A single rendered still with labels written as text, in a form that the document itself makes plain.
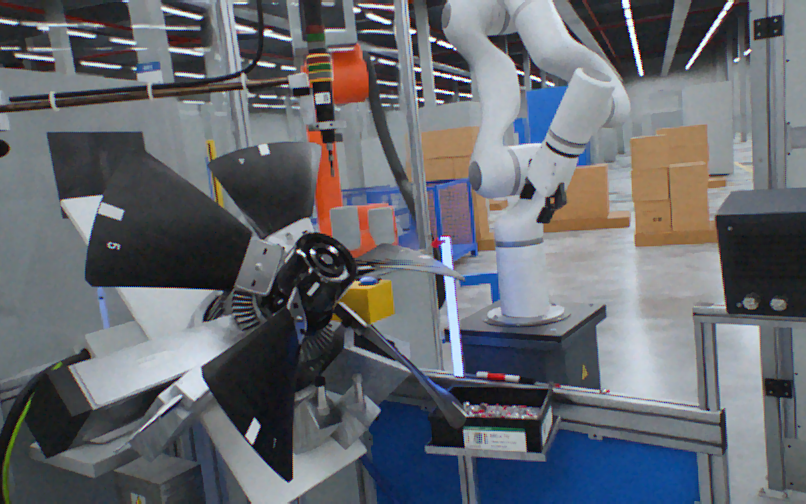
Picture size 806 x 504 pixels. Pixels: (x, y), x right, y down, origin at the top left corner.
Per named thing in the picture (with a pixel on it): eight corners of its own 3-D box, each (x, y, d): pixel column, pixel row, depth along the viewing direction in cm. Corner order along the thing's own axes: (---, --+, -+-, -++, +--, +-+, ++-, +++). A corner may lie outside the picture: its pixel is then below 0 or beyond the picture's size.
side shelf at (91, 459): (30, 458, 152) (27, 445, 152) (178, 397, 181) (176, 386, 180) (94, 479, 138) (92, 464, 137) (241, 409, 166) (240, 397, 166)
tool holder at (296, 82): (293, 132, 123) (285, 74, 122) (300, 133, 130) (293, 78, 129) (344, 126, 123) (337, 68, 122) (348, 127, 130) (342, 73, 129)
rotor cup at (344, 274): (286, 346, 118) (324, 300, 111) (239, 280, 122) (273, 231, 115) (343, 324, 130) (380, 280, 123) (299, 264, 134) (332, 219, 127)
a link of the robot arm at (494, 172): (548, 188, 169) (487, 197, 163) (523, 196, 180) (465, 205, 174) (511, -19, 170) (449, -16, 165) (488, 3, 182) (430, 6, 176)
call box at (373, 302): (323, 326, 180) (318, 285, 179) (348, 316, 188) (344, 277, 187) (371, 330, 171) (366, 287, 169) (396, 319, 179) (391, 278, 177)
